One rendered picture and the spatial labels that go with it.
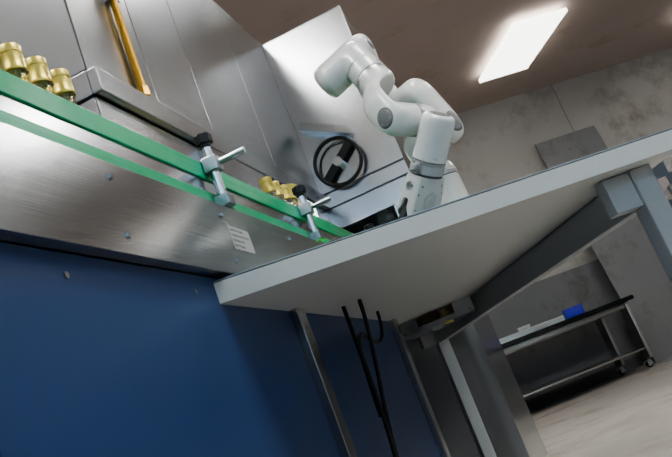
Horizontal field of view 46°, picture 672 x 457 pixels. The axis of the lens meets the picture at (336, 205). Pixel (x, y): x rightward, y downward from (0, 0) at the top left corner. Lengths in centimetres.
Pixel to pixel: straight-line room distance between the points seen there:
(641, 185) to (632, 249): 843
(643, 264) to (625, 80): 259
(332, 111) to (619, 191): 210
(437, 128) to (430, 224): 53
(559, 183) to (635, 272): 844
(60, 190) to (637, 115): 1026
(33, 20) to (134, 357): 120
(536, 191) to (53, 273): 74
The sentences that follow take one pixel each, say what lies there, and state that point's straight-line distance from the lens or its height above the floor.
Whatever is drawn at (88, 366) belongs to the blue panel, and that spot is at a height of 63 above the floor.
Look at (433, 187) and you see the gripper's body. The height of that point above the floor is 91.
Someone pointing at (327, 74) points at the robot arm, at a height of 127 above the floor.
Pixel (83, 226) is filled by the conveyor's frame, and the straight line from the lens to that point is 86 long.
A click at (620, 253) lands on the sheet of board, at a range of 972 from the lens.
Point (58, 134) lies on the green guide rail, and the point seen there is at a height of 91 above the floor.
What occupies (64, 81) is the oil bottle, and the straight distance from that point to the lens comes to 132.
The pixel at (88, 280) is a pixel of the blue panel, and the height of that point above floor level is 73.
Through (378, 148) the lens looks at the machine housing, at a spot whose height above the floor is 148.
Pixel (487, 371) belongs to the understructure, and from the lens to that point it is 306.
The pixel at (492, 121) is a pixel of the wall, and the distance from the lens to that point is 1013.
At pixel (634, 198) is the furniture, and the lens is 137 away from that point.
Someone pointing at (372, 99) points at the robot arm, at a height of 113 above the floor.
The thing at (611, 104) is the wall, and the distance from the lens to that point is 1082.
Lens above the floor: 49
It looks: 15 degrees up
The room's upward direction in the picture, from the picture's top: 21 degrees counter-clockwise
